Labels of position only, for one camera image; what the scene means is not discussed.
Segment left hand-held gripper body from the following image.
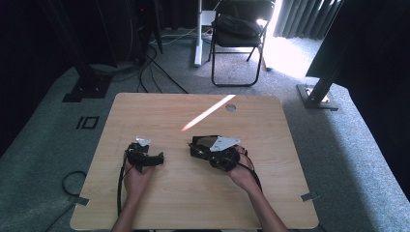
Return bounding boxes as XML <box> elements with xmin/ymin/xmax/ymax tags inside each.
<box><xmin>126</xmin><ymin>135</ymin><xmax>153</xmax><ymax>172</ymax></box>

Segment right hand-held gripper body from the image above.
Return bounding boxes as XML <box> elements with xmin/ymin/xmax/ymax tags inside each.
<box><xmin>207</xmin><ymin>135</ymin><xmax>242</xmax><ymax>172</ymax></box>

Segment black pencil case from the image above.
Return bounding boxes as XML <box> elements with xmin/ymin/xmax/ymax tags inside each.
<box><xmin>188</xmin><ymin>134</ymin><xmax>242</xmax><ymax>162</ymax></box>

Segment person's right hand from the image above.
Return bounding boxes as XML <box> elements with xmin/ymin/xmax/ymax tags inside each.
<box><xmin>226</xmin><ymin>145</ymin><xmax>257</xmax><ymax>193</ymax></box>

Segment person's left hand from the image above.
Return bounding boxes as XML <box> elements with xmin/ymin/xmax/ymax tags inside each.
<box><xmin>123</xmin><ymin>159</ymin><xmax>156</xmax><ymax>201</ymax></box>

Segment grey tape strip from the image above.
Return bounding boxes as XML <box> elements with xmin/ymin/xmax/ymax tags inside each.
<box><xmin>300</xmin><ymin>191</ymin><xmax>319</xmax><ymax>203</ymax></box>
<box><xmin>73</xmin><ymin>195</ymin><xmax>91</xmax><ymax>207</ymax></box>

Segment black folding chair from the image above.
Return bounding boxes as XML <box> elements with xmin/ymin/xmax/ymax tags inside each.
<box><xmin>207</xmin><ymin>0</ymin><xmax>277</xmax><ymax>88</ymax></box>

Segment white desk leg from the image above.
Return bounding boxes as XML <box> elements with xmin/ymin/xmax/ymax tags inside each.
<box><xmin>193</xmin><ymin>0</ymin><xmax>205</xmax><ymax>68</ymax></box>

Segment black metal stand, grey base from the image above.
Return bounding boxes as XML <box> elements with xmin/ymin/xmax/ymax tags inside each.
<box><xmin>296</xmin><ymin>0</ymin><xmax>347</xmax><ymax>112</ymax></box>

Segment black bag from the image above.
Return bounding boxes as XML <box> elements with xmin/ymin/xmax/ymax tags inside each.
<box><xmin>214</xmin><ymin>14</ymin><xmax>264</xmax><ymax>42</ymax></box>

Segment dark equipment tower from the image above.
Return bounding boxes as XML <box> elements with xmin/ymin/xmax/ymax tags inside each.
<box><xmin>127</xmin><ymin>0</ymin><xmax>163</xmax><ymax>64</ymax></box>

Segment grey curtain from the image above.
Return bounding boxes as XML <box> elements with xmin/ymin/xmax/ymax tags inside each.
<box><xmin>273</xmin><ymin>0</ymin><xmax>337</xmax><ymax>41</ymax></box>

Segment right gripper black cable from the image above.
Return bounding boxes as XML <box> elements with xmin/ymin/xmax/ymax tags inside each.
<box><xmin>235</xmin><ymin>149</ymin><xmax>264</xmax><ymax>194</ymax></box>

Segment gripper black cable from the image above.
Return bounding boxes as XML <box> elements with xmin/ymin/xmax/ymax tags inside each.
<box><xmin>116</xmin><ymin>144</ymin><xmax>133</xmax><ymax>217</ymax></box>
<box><xmin>235</xmin><ymin>149</ymin><xmax>264</xmax><ymax>194</ymax></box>

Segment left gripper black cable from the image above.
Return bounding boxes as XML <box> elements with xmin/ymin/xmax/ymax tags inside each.
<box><xmin>116</xmin><ymin>144</ymin><xmax>133</xmax><ymax>217</ymax></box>

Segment black cable loop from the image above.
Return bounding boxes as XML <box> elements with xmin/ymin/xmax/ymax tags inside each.
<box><xmin>61</xmin><ymin>170</ymin><xmax>88</xmax><ymax>198</ymax></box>

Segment black floor cables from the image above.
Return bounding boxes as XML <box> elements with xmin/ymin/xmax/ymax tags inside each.
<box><xmin>137</xmin><ymin>43</ymin><xmax>190</xmax><ymax>95</ymax></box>

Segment white floor cable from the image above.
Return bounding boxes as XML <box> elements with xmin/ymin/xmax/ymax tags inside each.
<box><xmin>149</xmin><ymin>26</ymin><xmax>198</xmax><ymax>46</ymax></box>

